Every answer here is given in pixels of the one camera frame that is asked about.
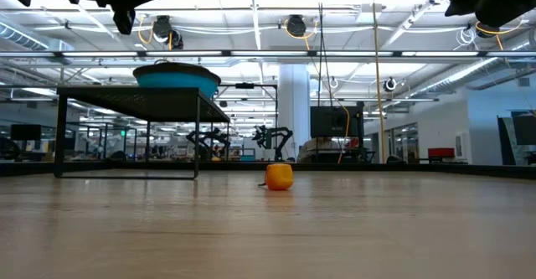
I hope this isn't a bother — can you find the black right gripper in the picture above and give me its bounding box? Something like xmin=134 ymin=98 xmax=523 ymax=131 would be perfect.
xmin=432 ymin=0 xmax=536 ymax=28

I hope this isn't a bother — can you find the blue collapsible colander bowl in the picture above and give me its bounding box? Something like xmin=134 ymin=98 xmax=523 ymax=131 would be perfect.
xmin=131 ymin=61 xmax=223 ymax=100

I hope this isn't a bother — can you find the long ceiling light bar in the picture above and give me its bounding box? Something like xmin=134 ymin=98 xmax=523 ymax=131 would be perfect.
xmin=0 ymin=49 xmax=536 ymax=59

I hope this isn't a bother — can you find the black perforated metal shelf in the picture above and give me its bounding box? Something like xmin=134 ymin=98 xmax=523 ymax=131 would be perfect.
xmin=54 ymin=85 xmax=232 ymax=181

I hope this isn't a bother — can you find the dark screen panel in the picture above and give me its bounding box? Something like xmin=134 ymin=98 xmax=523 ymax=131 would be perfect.
xmin=497 ymin=110 xmax=536 ymax=167

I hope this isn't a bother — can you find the red box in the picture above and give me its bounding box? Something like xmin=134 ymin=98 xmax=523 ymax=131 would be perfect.
xmin=427 ymin=147 xmax=456 ymax=160

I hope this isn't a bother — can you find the small black monitor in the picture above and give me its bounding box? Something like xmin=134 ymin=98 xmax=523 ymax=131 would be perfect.
xmin=9 ymin=123 xmax=43 ymax=141

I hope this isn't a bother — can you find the black screen on stand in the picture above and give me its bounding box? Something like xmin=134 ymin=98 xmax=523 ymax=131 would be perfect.
xmin=309 ymin=105 xmax=365 ymax=163

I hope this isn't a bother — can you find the white building column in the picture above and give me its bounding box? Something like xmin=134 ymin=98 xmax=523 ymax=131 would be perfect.
xmin=277 ymin=63 xmax=312 ymax=149

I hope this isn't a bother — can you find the person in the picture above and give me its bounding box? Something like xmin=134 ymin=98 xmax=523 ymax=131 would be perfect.
xmin=296 ymin=137 xmax=349 ymax=163

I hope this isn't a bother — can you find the small orange pepper centre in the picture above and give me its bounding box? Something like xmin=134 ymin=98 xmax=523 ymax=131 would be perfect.
xmin=257 ymin=163 xmax=296 ymax=192

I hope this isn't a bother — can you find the silver ventilation duct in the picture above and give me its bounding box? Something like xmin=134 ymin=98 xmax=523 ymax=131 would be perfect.
xmin=0 ymin=18 xmax=75 ymax=65
xmin=412 ymin=27 xmax=536 ymax=98

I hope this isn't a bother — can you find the yellow hanging cable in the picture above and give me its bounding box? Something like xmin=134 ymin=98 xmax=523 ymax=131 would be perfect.
xmin=369 ymin=0 xmax=389 ymax=163

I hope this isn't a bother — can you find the black aluminium table frame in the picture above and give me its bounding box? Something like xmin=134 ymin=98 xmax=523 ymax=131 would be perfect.
xmin=0 ymin=159 xmax=536 ymax=181

